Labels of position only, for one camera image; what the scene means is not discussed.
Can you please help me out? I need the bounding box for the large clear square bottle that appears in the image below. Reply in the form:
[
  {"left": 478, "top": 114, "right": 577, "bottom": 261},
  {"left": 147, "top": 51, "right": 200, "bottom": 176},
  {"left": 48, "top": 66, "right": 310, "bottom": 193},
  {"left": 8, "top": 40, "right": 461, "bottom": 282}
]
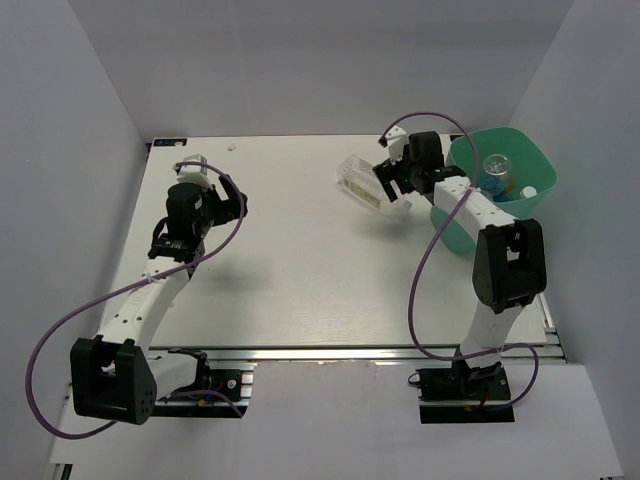
[{"left": 337, "top": 155, "right": 412, "bottom": 217}]

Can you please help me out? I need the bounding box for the clear bottle dark blue label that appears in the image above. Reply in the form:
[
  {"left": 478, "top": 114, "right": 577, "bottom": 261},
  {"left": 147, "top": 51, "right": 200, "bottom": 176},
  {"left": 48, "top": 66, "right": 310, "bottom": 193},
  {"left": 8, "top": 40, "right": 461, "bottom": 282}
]
[{"left": 478, "top": 154, "right": 513, "bottom": 202}]

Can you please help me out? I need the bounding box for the clear bottle blue green label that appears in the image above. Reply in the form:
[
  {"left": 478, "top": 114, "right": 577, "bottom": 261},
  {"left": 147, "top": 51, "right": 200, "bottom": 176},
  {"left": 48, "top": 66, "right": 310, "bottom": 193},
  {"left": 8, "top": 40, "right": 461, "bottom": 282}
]
[{"left": 519, "top": 186, "right": 537, "bottom": 199}]

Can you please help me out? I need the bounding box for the orange juice bottle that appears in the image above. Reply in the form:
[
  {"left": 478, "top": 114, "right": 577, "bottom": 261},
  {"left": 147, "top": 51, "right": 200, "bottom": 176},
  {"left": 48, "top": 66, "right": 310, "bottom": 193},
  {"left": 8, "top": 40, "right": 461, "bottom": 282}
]
[{"left": 502, "top": 176, "right": 515, "bottom": 196}]

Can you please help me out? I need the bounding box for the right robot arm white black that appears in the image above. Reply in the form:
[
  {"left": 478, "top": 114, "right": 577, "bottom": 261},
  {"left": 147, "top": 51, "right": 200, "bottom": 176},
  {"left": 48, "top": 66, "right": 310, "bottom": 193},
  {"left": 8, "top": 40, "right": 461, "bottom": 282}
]
[{"left": 373, "top": 127, "right": 547, "bottom": 399}]

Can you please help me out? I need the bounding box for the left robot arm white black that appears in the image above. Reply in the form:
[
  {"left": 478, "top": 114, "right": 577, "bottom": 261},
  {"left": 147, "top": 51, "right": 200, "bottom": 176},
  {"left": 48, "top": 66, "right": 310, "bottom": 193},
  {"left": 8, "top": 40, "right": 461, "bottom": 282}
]
[{"left": 70, "top": 172, "right": 247, "bottom": 425}]

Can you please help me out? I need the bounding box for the green plastic bin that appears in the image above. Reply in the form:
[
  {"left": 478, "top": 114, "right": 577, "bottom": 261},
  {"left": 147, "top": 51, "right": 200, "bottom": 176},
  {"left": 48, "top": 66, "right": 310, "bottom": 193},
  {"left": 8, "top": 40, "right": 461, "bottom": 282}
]
[{"left": 430, "top": 127, "right": 557, "bottom": 255}]

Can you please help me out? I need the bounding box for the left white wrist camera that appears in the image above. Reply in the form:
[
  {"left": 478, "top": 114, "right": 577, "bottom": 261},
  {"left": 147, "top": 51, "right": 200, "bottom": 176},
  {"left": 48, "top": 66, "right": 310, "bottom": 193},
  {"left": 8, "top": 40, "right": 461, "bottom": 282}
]
[{"left": 174, "top": 154, "right": 212, "bottom": 189}]

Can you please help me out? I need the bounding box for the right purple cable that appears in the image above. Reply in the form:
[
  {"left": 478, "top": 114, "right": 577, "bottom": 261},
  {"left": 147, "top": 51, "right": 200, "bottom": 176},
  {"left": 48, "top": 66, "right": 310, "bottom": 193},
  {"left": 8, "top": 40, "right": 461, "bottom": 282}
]
[{"left": 379, "top": 112, "right": 540, "bottom": 409}]

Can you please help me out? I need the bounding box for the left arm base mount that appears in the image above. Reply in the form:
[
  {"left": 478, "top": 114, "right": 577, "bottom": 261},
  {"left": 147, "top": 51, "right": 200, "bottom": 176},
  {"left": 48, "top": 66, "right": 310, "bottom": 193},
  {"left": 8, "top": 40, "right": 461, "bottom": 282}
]
[{"left": 147, "top": 348, "right": 249, "bottom": 419}]

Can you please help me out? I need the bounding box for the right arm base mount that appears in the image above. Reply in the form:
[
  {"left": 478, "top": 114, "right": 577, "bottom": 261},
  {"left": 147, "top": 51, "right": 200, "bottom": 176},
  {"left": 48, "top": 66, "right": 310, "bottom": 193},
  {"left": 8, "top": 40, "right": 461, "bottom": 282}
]
[{"left": 408, "top": 361, "right": 515, "bottom": 425}]

